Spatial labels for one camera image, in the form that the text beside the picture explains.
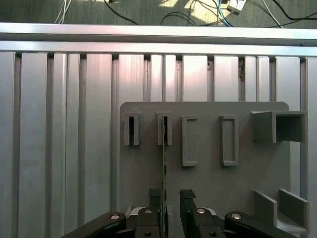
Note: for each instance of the grey parts rack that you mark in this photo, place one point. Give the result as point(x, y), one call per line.
point(213, 181)

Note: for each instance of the green RAM stick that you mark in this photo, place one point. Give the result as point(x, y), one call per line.
point(164, 173)

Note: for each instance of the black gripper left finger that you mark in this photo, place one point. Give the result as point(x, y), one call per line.
point(144, 223)

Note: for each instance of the white floor power strip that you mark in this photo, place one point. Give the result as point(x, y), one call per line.
point(236, 5)

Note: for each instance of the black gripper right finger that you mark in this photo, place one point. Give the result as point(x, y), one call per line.
point(198, 223)

